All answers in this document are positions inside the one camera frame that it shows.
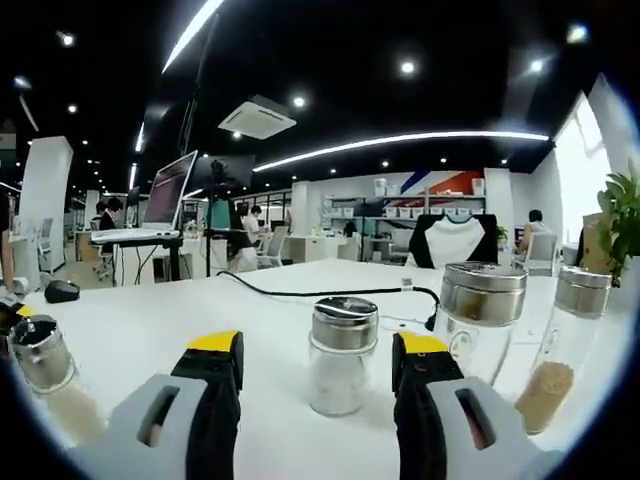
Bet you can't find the black mouse-shaped device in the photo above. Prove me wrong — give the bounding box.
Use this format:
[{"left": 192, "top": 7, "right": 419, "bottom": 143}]
[{"left": 43, "top": 280, "right": 82, "bottom": 305}]

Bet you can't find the short seasoning bottle beige powder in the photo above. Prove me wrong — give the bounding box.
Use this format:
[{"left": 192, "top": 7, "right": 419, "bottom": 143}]
[{"left": 6, "top": 314, "right": 109, "bottom": 447}]

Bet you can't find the black power cable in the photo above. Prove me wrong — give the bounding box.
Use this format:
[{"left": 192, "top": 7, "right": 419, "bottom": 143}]
[{"left": 214, "top": 270, "right": 442, "bottom": 332}]

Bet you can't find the shelf with white bins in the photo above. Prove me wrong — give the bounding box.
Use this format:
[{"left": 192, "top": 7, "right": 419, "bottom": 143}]
[{"left": 319, "top": 174, "right": 489, "bottom": 221}]

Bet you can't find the straight ceiling light strip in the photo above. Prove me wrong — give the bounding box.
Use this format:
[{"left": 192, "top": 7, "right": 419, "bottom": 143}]
[{"left": 160, "top": 0, "right": 227, "bottom": 75}]

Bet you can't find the hanging dark monitor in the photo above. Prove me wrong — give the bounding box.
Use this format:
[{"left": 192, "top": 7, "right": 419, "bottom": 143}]
[{"left": 192, "top": 154, "right": 257, "bottom": 189}]

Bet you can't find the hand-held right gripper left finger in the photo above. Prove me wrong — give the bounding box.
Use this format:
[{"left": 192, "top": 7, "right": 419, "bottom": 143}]
[{"left": 73, "top": 328, "right": 246, "bottom": 480}]

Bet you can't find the tall seasoning bottle white powder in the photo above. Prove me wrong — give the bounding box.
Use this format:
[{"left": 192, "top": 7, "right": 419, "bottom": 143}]
[{"left": 431, "top": 261, "right": 530, "bottom": 389}]

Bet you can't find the large potted green plant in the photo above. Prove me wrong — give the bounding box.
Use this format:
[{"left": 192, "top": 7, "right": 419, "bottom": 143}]
[{"left": 596, "top": 162, "right": 640, "bottom": 290}]

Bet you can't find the ceiling air conditioner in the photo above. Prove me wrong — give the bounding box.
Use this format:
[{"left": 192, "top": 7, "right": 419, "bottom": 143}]
[{"left": 217, "top": 94, "right": 298, "bottom": 141}]

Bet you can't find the white office chair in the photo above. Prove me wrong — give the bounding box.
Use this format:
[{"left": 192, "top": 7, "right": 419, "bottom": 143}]
[
  {"left": 254, "top": 225, "right": 290, "bottom": 270},
  {"left": 523, "top": 233, "right": 560, "bottom": 277}
]

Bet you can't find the short seasoning bottle white powder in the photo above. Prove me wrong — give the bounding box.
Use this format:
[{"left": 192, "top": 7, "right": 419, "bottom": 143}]
[{"left": 307, "top": 295, "right": 381, "bottom": 418}]

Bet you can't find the teal panel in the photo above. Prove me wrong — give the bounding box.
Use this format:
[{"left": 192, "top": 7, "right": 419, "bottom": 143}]
[{"left": 207, "top": 196, "right": 232, "bottom": 231}]

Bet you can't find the tall seasoning bottle brown powder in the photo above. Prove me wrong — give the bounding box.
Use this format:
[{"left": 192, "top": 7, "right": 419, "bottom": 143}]
[{"left": 513, "top": 265, "right": 614, "bottom": 436}]

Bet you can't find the white laptop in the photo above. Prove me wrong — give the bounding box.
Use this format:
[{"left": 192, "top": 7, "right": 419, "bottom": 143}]
[{"left": 90, "top": 149, "right": 199, "bottom": 245}]

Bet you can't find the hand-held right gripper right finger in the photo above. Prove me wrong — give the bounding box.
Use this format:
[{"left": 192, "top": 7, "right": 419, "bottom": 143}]
[{"left": 390, "top": 331, "right": 567, "bottom": 480}]

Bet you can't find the curved ceiling light strip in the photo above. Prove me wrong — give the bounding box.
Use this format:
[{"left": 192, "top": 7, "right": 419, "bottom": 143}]
[{"left": 252, "top": 130, "right": 551, "bottom": 174}]

